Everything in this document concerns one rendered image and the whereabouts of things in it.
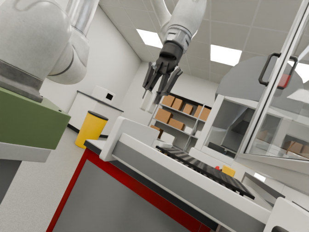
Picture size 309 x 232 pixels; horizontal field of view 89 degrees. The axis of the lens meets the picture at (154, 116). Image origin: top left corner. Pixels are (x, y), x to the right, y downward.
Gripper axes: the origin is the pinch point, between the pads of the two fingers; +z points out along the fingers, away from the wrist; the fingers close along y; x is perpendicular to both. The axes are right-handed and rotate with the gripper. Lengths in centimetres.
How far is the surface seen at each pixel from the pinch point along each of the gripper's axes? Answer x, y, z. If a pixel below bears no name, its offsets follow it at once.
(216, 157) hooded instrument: 81, 17, 10
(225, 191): -10.2, 30.6, 12.1
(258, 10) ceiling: 154, -13, -179
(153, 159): -12.6, 16.0, 13.2
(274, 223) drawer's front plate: -15.7, 37.1, 11.6
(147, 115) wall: 384, -256, -9
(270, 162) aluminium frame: -0.5, 36.3, 3.6
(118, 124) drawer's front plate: -16.2, 5.9, 9.7
